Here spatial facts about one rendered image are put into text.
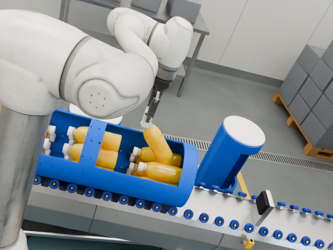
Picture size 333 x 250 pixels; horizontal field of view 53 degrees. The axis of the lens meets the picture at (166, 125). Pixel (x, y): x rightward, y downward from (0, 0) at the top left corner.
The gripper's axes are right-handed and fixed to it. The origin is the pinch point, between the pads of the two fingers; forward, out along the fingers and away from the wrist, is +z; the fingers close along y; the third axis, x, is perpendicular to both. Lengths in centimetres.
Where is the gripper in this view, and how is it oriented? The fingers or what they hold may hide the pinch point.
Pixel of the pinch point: (147, 117)
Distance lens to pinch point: 132.8
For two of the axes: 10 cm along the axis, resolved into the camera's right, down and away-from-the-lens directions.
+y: 0.2, -6.1, 7.9
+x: -9.5, -2.6, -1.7
